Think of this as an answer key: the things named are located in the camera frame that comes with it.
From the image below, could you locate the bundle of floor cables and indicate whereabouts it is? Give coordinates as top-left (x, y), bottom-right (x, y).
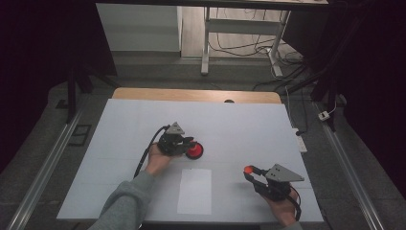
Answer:
top-left (209, 8), bottom-right (308, 92)

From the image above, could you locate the round red ink pad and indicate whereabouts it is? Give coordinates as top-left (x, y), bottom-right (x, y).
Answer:
top-left (185, 142), bottom-right (205, 161)

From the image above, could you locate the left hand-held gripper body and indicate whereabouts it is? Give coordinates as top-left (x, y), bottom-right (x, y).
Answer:
top-left (157, 121), bottom-right (193, 157)

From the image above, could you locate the person's left hand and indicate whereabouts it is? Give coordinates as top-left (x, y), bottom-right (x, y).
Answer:
top-left (145, 143), bottom-right (175, 177)

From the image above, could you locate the aluminium floor rail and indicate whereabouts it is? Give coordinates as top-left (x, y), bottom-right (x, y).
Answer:
top-left (314, 102), bottom-right (386, 230)
top-left (6, 95), bottom-right (89, 230)

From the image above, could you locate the large white table mat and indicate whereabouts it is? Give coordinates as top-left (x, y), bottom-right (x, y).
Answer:
top-left (56, 98), bottom-right (325, 223)

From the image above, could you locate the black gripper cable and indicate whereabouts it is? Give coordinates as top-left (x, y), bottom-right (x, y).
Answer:
top-left (133, 125), bottom-right (170, 179)
top-left (286, 185), bottom-right (303, 222)

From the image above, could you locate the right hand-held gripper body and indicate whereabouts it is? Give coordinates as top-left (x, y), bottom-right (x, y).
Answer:
top-left (254, 163), bottom-right (305, 202)

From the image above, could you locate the black metal stand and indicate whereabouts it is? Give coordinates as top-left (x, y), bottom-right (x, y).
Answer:
top-left (286, 57), bottom-right (345, 132)
top-left (65, 63), bottom-right (121, 125)

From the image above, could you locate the white desk frame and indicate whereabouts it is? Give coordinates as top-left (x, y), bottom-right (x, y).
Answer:
top-left (200, 6), bottom-right (292, 78)

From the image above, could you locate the person's right hand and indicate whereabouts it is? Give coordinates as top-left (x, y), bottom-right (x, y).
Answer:
top-left (261, 187), bottom-right (300, 228)

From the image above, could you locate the black floor socket plate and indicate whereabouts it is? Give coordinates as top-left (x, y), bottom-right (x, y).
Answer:
top-left (67, 124), bottom-right (93, 148)

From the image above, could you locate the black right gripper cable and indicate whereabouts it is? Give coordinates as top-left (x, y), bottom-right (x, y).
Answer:
top-left (286, 185), bottom-right (303, 222)

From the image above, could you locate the white paper sheet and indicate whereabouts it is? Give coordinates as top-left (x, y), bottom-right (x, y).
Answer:
top-left (176, 168), bottom-right (213, 216)

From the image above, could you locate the white cabinet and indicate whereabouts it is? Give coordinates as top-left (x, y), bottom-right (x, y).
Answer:
top-left (95, 3), bottom-right (183, 53)

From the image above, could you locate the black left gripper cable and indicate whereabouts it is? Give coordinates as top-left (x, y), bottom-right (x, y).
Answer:
top-left (133, 125), bottom-right (170, 179)

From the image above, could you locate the white power strip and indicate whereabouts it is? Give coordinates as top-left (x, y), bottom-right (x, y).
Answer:
top-left (291, 127), bottom-right (308, 153)

